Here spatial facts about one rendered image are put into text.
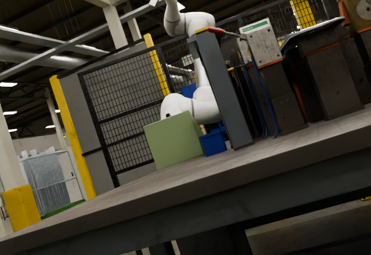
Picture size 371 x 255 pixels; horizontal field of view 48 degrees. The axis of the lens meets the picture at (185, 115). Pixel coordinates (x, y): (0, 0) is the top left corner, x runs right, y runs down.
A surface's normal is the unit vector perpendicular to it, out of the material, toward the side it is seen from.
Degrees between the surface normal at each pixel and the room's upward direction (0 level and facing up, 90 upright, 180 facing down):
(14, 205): 90
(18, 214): 90
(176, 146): 90
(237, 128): 90
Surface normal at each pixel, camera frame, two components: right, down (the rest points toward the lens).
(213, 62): -0.07, -0.04
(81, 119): -0.30, 0.04
